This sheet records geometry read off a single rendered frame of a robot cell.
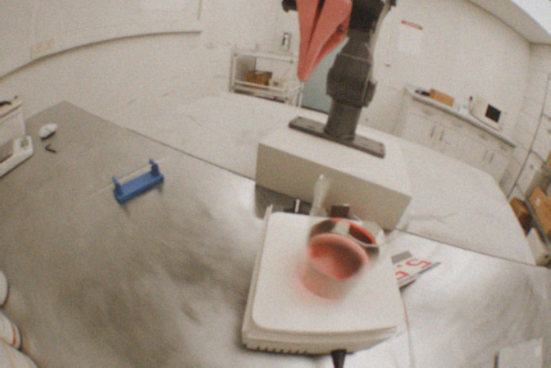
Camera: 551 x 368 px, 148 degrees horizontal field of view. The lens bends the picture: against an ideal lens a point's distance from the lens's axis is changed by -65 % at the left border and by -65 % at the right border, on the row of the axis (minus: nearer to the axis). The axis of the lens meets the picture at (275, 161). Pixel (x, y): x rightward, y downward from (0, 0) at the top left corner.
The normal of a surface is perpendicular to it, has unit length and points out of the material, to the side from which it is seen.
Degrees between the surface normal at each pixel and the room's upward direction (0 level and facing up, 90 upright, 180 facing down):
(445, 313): 0
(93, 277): 0
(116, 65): 90
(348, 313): 0
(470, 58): 90
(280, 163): 90
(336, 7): 83
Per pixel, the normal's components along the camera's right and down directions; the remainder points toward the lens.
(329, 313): 0.11, -0.85
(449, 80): -0.41, 0.43
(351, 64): -0.38, -0.11
